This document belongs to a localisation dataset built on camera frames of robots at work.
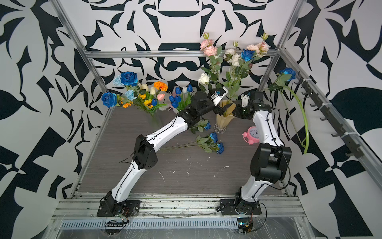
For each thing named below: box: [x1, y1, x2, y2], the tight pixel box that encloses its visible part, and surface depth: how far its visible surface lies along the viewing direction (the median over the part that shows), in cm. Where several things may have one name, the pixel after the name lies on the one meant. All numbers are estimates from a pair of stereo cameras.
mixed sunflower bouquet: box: [101, 70, 169, 116], surface depth 74 cm
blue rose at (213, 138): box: [167, 132, 219, 149], surface depth 97 cm
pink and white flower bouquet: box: [197, 31, 269, 102], surface depth 80 cm
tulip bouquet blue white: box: [168, 84, 193, 113], surface depth 89 cm
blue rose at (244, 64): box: [229, 48, 257, 103], surface depth 74 cm
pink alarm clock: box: [241, 125, 261, 145], surface depth 101 cm
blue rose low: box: [158, 138, 225, 155], surface depth 96 cm
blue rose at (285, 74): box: [267, 67, 299, 100], surface depth 74 cm
